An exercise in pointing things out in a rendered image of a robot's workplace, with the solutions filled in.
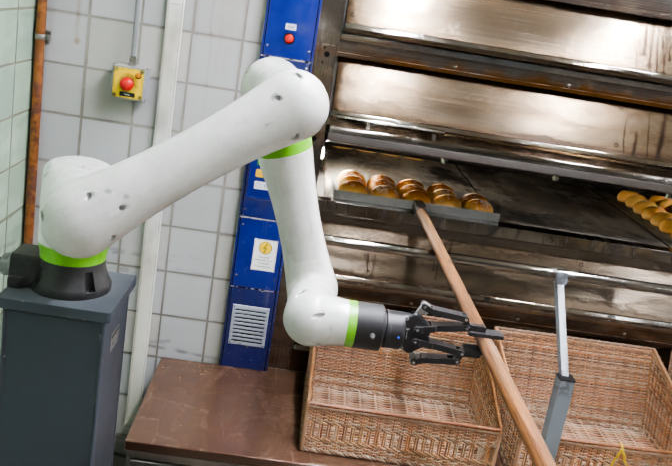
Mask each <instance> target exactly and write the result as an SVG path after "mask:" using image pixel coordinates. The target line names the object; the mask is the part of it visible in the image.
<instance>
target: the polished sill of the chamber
mask: <svg viewBox="0 0 672 466"><path fill-rule="evenodd" d="M317 200H318V207H319V211H321V212H328V213H335V214H341V215H348V216H355V217H362V218H368V219H375V220H382V221H388V222H395V223H402V224H408V225H415V226H422V225H421V222H420V220H419V218H418V217H416V216H415V215H414V212H413V210H412V209H405V208H399V207H392V206H385V205H378V204H371V203H365V202H358V201H351V200H344V199H337V198H333V197H331V196H324V195H318V194H317ZM427 214H428V216H429V218H430V220H431V222H432V224H433V226H434V228H435V229H442V230H449V231H455V232H462V233H469V234H475V235H482V236H489V237H495V238H502V239H509V240H516V241H522V242H529V243H536V244H542V245H549V246H556V247H562V248H569V249H576V250H583V251H589V252H596V253H603V254H609V255H616V256H623V257H629V258H636V259H643V260H649V261H656V262H663V263H670V264H672V248H670V247H663V246H657V245H650V244H643V243H637V242H630V241H623V240H617V239H610V238H603V237H597V236H590V235H583V234H577V233H570V232H564V231H557V230H550V229H544V228H537V227H530V226H524V225H517V224H510V223H504V222H494V221H487V220H480V219H474V218H467V217H460V216H453V215H446V214H439V213H433V212H427Z"/></svg>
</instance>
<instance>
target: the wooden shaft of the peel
mask: <svg viewBox="0 0 672 466"><path fill-rule="evenodd" d="M416 214H417V216H418V218H419V220H420V222H421V225H422V227H423V229H424V231H425V233H426V235H427V237H428V239H429V242H430V244H431V246H432V248H433V250H434V252H435V254H436V257H437V259H438V261H439V263H440V265H441V267H442V269H443V272H444V274H445V276H446V278H447V280H448V282H449V284H450V287H451V289H452V291H453V293H454V295H455V297H456V299H457V302H458V304H459V306H460V308H461V310H462V312H464V313H466V314H467V315H468V318H469V322H470V323H475V324H483V325H484V323H483V321H482V319H481V317H480V315H479V313H478V311H477V309H476V308H475V306H474V304H473V302H472V300H471V298H470V296H469V294H468V292H467V290H466V288H465V286H464V284H463V282H462V280H461V278H460V276H459V274H458V273H457V271H456V269H455V267H454V265H453V263H452V261H451V259H450V257H449V255H448V253H447V251H446V249H445V247H444V245H443V243H442V241H441V239H440V238H439V236H438V234H437V232H436V230H435V228H434V226H433V224H432V222H431V220H430V218H429V216H428V214H427V212H426V210H425V209H424V208H419V209H417V211H416ZM474 338H475V340H476V342H477V344H478V347H479V349H480V351H481V353H482V355H483V357H484V359H485V362H486V364H487V366H488V368H489V370H490V372H491V374H492V376H493V379H494V381H495V383H496V385H497V387H498V389H499V391H500V394H501V396H502V398H503V400H504V402H505V404H506V406H507V409H508V411H509V413H510V415H511V417H512V419H513V421H514V424H515V426H516V428H517V430H518V432H519V434H520V436H521V439H522V441H523V443H524V445H525V447H526V449H527V451H528V454H529V456H530V458H531V460H532V462H533V464H534V466H557V465H556V463H555V461H554V459H553V457H552V455H551V453H550V451H549V449H548V447H547V445H546V444H545V442H544V440H543V438H542V436H541V434H540V432H539V430H538V428H537V426H536V424H535V422H534V420H533V418H532V416H531V414H530V412H529V410H528V409H527V407H526V405H525V403H524V401H523V399H522V397H521V395H520V393H519V391H518V389H517V387H516V385H515V383H514V381H513V379H512V377H511V376H510V374H509V372H508V370H507V368H506V366H505V364H504V362H503V360H502V358H501V356H500V354H499V352H498V350H497V348H496V346H495V344H494V342H493V341H492V339H489V338H481V337H474Z"/></svg>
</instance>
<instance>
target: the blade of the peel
mask: <svg viewBox="0 0 672 466"><path fill-rule="evenodd" d="M338 175H339V174H337V173H330V176H331V186H332V195H333V198H337V199H344V200H351V201H358V202H365V203H371V204H378V205H385V206H392V207H399V208H405V209H412V205H413V201H410V200H403V199H401V198H399V199H396V198H389V197H383V196H376V195H369V191H368V194H362V193H355V192H349V191H342V190H338V182H337V177H338ZM454 193H455V194H456V195H457V197H458V199H459V200H460V198H461V197H462V196H463V195H465V194H468V193H464V192H458V191H454ZM424 204H425V206H426V207H427V211H426V212H433V213H439V214H446V215H453V216H460V217H467V218H474V219H480V220H487V221H494V222H499V219H500V213H498V212H497V211H496V210H495V209H494V208H493V213H491V212H484V211H477V210H471V209H464V208H462V207H461V208H457V207H450V206H444V205H437V204H432V203H431V204H430V203H424Z"/></svg>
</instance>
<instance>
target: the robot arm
mask: <svg viewBox="0 0 672 466"><path fill-rule="evenodd" d="M240 91H241V97H240V98H239V99H237V100H236V101H234V102H233V103H231V104H229V105H228V106H226V107H225V108H223V109H221V110H220V111H218V112H216V113H215V114H213V115H211V116H210V117H208V118H206V119H205V120H203V121H201V122H199V123H198V124H196V125H194V126H192V127H190V128H189V129H187V130H185V131H183V132H181V133H179V134H177V135H175V136H173V137H172V138H170V139H168V140H166V141H164V142H162V143H160V144H158V145H156V146H153V147H151V148H149V149H147V150H145V151H143V152H141V153H139V154H136V155H134V156H132V157H130V158H127V159H125V160H123V161H120V162H118V163H116V164H113V165H111V166H110V165H109V164H108V163H106V162H104V161H101V160H98V159H95V158H91V157H85V156H62V157H57V158H54V159H51V160H50V161H48V162H47V163H46V164H45V166H44V168H43V173H42V184H41V195H40V208H39V227H38V245H34V244H27V243H23V244H22V245H21V246H20V247H18V248H17V249H16V250H15V251H13V252H12V253H11V252H8V253H4V254H3V255H2V257H0V273H1V274H3V275H8V278H7V287H11V288H24V287H30V288H31V289H32V290H33V291H34V292H36V293H37V294H39V295H42V296H45V297H48V298H52V299H58V300H67V301H82V300H90V299H95V298H99V297H102V296H104V295H106V294H107V293H109V292H110V290H111V285H112V279H111V278H110V276H109V274H108V271H107V266H106V256H107V252H108V249H109V247H110V246H111V245H112V244H114V243H115V242H116V241H118V240H119V239H120V238H122V237H123V236H125V235H126V234H127V233H129V232H130V231H132V230H133V229H135V228H136V227H137V226H139V225H140V224H142V223H143V222H145V221H146V220H148V219H149V218H151V217H153V216H154V215H156V214H157V213H159V212H160V211H162V210H163V209H165V208H167V207H168V206H170V205H171V204H173V203H175V202H176V201H178V200H180V199H182V198H183V197H185V196H187V195H188V194H190V193H192V192H194V191H195V190H197V189H199V188H201V187H203V186H204V185H206V184H208V183H210V182H212V181H214V180H216V179H217V178H219V177H221V176H223V175H225V174H227V173H229V172H231V171H233V170H235V169H237V168H239V167H242V166H244V165H246V164H248V163H250V162H252V161H254V160H257V159H258V161H259V165H260V168H261V171H262V174H263V177H264V180H265V183H266V186H267V189H268V192H269V195H270V199H271V202H272V206H273V210H274V214H275V218H276V222H277V226H278V231H279V236H280V241H281V247H282V253H283V260H284V267H285V277H286V290H287V303H286V307H285V310H284V314H283V323H284V327H285V330H286V332H287V333H288V335H289V336H290V337H291V338H292V339H293V340H294V341H295V342H297V343H299V344H301V345H304V346H310V347H312V346H325V345H333V346H344V347H351V348H358V349H366V350H373V351H378V350H379V349H380V347H383V348H391V349H401V350H404V351H405V352H407V353H409V359H410V363H411V365H418V364H421V363H429V364H449V365H458V364H460V360H461V359H462V358H463V357H471V358H480V355H482V353H481V351H480V349H479V347H478V345H472V344H466V343H463V346H461V345H460V346H461V347H460V346H457V345H453V344H450V343H446V342H443V341H439V340H436V339H432V338H431V337H429V335H430V333H435V332H467V333H468V335H469V336H474V337H481V338H489V339H497V340H503V339H504V336H503V334H502V332H501V331H498V330H490V329H486V327H485V325H483V324H475V323H470V322H469V318H468V315H467V314H466V313H464V312H460V311H456V310H451V309H447V308H443V307H439V306H434V305H431V304H430V303H428V302H427V301H425V300H422V301H421V302H420V304H421V305H420V306H419V308H418V309H417V310H416V311H412V312H403V311H396V310H389V309H386V310H385V306H384V305H383V304H377V303H370V302H363V301H356V300H349V299H343V298H339V297H337V293H338V284H337V280H336V277H335V274H334V271H333V268H332V265H331V261H330V258H329V254H328V251H327V247H326V243H325V239H324V234H323V229H322V224H321V219H320V213H319V207H318V200H317V192H316V183H315V171H314V157H313V146H312V136H314V135H315V134H316V133H317V132H318V131H319V130H320V129H321V128H322V127H323V125H324V124H325V122H326V120H327V117H328V113H329V98H328V94H327V92H326V90H325V87H324V86H323V84H322V83H321V82H320V81H319V80H318V79H317V78H316V77H315V76H314V75H312V74H310V73H309V72H306V71H304V70H300V69H297V68H296V67H295V66H294V65H292V64H291V63H290V62H288V61H286V60H284V59H281V58H277V57H267V58H263V59H260V60H258V61H256V62H254V63H253V64H252V65H251V66H250V67H249V68H248V69H247V70H246V72H245V73H244V75H243V78H242V81H241V87H240ZM428 313H429V314H431V315H434V316H438V317H443V318H447V319H451V320H456V321H433V320H426V319H425V318H424V317H423V316H422V314H425V315H427V314H428ZM422 347H424V348H428V349H435V350H438V351H442V352H445V353H449V354H440V353H419V352H414V351H416V350H418V349H420V348H422ZM462 347H463V348H462Z"/></svg>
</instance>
